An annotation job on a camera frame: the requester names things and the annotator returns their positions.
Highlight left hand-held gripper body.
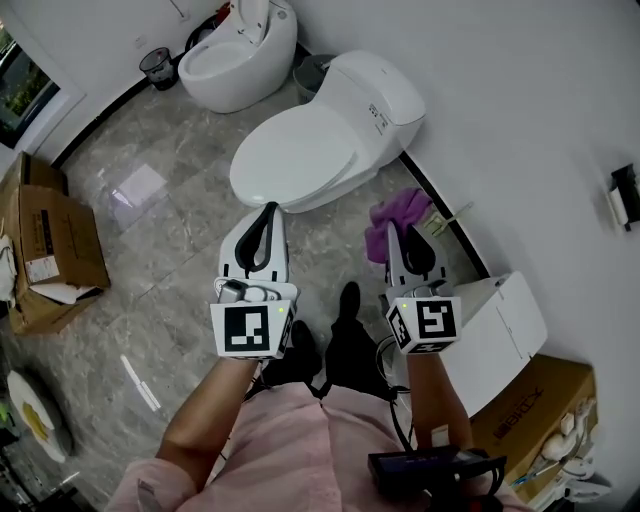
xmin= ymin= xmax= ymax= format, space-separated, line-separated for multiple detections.
xmin=209 ymin=277 xmax=302 ymax=361

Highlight yellow-green brush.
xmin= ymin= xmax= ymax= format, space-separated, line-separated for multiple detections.
xmin=423 ymin=201 xmax=475 ymax=237

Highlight cardboard box with white parts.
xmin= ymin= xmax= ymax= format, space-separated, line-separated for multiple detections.
xmin=469 ymin=353 xmax=612 ymax=504

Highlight open cardboard box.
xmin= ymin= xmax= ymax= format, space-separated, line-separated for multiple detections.
xmin=0 ymin=151 xmax=112 ymax=337

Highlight person's black left shoe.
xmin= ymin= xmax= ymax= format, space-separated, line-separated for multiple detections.
xmin=288 ymin=319 xmax=318 ymax=364

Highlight black waist device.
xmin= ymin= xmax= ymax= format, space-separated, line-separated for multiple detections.
xmin=367 ymin=445 xmax=507 ymax=497

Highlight person's black shoe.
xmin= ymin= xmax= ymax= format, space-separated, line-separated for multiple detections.
xmin=338 ymin=281 xmax=363 ymax=322
xmin=288 ymin=319 xmax=318 ymax=364

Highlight black cable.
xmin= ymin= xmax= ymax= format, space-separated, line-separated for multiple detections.
xmin=375 ymin=334 xmax=417 ymax=452

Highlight white toilet with lid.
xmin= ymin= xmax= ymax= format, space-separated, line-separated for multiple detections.
xmin=229 ymin=49 xmax=428 ymax=215

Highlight white boxy toilet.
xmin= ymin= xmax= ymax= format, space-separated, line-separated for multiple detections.
xmin=438 ymin=271 xmax=549 ymax=419

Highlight black trash bin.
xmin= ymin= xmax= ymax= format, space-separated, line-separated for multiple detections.
xmin=138 ymin=46 xmax=180 ymax=93

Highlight grey trash bin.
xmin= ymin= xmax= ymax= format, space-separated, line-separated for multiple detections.
xmin=292 ymin=53 xmax=338 ymax=106

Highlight person's left forearm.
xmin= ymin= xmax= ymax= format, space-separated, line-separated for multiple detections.
xmin=155 ymin=356 xmax=262 ymax=494

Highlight person's black trousers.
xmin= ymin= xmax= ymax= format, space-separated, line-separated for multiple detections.
xmin=259 ymin=314 xmax=397 ymax=402

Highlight window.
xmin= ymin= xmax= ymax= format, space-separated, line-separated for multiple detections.
xmin=0 ymin=27 xmax=62 ymax=150

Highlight person's right forearm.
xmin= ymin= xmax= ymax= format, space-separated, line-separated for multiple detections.
xmin=405 ymin=348 xmax=474 ymax=451

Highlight white strip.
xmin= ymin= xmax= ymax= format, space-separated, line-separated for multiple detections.
xmin=119 ymin=354 xmax=163 ymax=413

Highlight person's pink shirt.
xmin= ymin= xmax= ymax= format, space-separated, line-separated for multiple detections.
xmin=105 ymin=382 xmax=531 ymax=512

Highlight purple cloth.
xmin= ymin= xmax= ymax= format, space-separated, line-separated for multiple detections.
xmin=363 ymin=187 xmax=434 ymax=265

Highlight person's black right shoe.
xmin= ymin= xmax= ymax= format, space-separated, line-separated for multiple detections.
xmin=338 ymin=281 xmax=363 ymax=322

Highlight white egg-shaped toilet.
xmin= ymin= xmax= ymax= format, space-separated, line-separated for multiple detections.
xmin=177 ymin=0 xmax=299 ymax=115

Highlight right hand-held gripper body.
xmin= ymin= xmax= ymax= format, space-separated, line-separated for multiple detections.
xmin=382 ymin=278 xmax=463 ymax=356

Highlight black wall paper holder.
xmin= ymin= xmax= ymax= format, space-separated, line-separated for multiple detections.
xmin=605 ymin=163 xmax=640 ymax=233

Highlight black hose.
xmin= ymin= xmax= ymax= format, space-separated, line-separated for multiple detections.
xmin=184 ymin=13 xmax=222 ymax=53

